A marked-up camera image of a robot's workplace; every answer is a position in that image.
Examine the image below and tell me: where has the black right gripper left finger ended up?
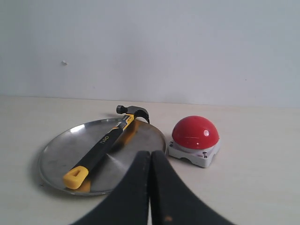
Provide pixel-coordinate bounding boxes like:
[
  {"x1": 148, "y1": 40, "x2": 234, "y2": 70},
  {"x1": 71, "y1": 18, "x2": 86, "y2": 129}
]
[{"x1": 73, "y1": 151, "x2": 150, "y2": 225}]

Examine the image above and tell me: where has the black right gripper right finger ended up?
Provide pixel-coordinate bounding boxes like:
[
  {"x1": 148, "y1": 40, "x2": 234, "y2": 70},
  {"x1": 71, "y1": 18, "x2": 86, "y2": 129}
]
[{"x1": 150, "y1": 151, "x2": 233, "y2": 225}]

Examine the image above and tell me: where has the black and yellow claw hammer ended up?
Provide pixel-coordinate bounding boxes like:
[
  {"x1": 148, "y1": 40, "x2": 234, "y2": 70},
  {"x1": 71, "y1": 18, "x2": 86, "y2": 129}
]
[{"x1": 63, "y1": 105, "x2": 150, "y2": 190}]

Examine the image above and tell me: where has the red dome push button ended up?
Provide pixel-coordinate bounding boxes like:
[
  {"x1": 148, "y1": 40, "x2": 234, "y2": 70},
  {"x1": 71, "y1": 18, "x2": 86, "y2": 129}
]
[{"x1": 167, "y1": 115, "x2": 221, "y2": 168}]

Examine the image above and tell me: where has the round stainless steel plate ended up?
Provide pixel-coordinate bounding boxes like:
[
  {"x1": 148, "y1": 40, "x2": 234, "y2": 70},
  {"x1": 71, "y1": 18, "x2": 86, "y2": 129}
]
[{"x1": 38, "y1": 118, "x2": 167, "y2": 196}]

